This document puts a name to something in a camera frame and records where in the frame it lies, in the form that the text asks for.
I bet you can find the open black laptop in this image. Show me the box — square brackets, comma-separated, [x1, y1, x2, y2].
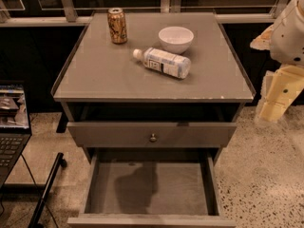
[0, 80, 31, 188]

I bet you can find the black metal stand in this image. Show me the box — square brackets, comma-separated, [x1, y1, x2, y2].
[0, 152, 67, 228]

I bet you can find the brass round drawer knob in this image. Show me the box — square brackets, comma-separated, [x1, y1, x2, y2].
[149, 133, 158, 143]

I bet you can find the metal window railing frame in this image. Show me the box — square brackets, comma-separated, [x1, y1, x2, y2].
[0, 0, 291, 27]

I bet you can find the grey open middle drawer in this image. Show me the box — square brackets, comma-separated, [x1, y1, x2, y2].
[68, 149, 236, 228]

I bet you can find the blue labelled plastic bottle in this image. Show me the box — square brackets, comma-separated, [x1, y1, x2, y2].
[133, 47, 191, 79]

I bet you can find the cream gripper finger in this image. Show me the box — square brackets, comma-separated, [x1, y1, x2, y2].
[256, 64, 304, 122]
[250, 25, 274, 50]

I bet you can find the gold patterned drink can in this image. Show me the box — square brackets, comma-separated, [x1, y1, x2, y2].
[107, 8, 127, 44]

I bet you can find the grey top drawer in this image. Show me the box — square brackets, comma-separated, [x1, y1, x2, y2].
[66, 104, 238, 149]

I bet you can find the white ceramic bowl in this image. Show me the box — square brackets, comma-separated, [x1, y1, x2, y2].
[159, 27, 194, 54]

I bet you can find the grey wooden drawer cabinet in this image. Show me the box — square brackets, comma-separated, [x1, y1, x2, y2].
[50, 10, 257, 228]

